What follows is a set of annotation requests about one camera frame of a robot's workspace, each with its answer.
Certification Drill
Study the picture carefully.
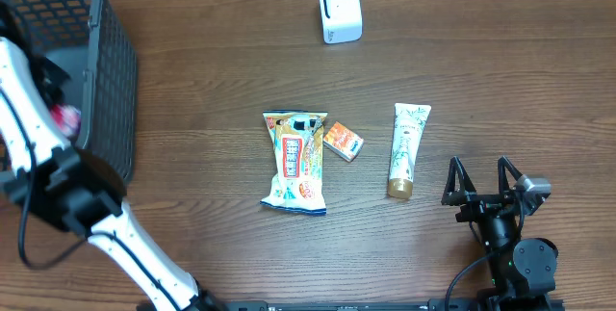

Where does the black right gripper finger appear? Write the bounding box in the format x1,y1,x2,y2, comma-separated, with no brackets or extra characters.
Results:
498,156,522,194
441,156,477,206

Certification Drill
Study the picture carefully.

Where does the white Pantene tube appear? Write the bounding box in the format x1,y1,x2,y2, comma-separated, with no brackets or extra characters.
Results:
387,103,431,199

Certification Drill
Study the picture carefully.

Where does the orange tissue pack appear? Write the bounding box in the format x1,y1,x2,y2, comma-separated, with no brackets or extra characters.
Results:
323,121,364,162

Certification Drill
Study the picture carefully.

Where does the yellow snack bag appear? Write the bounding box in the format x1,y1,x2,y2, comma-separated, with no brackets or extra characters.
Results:
261,110,328,216

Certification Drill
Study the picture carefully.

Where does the red purple pad package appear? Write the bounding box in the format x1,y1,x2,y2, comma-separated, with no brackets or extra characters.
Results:
50,104,82,139

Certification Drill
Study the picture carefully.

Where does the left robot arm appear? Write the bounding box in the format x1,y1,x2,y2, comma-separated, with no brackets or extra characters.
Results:
1,4,225,310

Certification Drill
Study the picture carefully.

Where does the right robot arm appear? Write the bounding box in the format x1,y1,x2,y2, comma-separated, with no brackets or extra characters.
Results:
438,156,564,310

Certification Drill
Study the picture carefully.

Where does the white barcode scanner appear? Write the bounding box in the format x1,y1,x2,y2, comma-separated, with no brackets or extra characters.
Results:
319,0,363,44

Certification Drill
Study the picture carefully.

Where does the grey plastic shopping basket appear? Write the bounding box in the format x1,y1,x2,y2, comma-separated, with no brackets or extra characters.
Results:
2,0,138,181

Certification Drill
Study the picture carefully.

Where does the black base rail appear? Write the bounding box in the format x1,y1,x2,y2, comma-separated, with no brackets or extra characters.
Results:
137,298,565,311

